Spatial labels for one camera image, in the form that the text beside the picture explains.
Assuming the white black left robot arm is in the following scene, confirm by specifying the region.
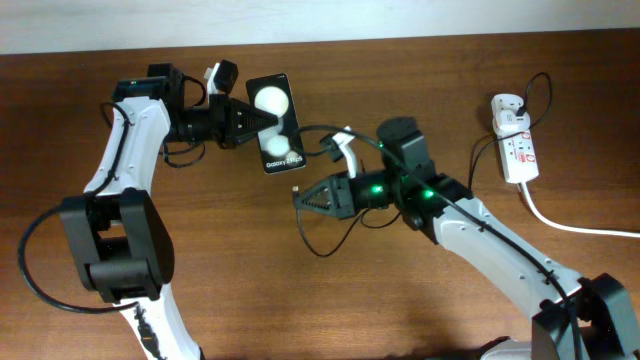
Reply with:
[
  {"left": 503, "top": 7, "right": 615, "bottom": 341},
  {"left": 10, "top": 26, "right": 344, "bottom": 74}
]
[{"left": 60, "top": 60, "right": 277, "bottom": 359}]

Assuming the white usb charger adapter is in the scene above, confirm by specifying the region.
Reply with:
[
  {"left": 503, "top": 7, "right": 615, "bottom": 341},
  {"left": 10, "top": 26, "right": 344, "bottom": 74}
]
[{"left": 493, "top": 110, "right": 531, "bottom": 137}]

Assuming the white power strip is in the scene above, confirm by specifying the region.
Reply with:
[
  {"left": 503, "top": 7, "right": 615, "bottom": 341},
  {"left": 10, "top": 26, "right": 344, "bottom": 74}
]
[{"left": 491, "top": 94, "right": 539, "bottom": 184}]

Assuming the black smartphone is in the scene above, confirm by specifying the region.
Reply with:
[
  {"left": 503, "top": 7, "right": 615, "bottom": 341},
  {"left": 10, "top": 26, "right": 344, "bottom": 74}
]
[{"left": 245, "top": 73, "right": 307, "bottom": 175}]

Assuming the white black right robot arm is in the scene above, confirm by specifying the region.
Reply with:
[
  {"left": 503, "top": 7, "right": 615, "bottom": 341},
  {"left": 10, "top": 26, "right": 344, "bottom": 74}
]
[{"left": 293, "top": 117, "right": 639, "bottom": 359}]

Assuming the white power strip cord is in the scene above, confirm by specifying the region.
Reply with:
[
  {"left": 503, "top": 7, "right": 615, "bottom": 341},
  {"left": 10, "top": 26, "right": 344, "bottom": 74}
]
[{"left": 518, "top": 181, "right": 640, "bottom": 239}]

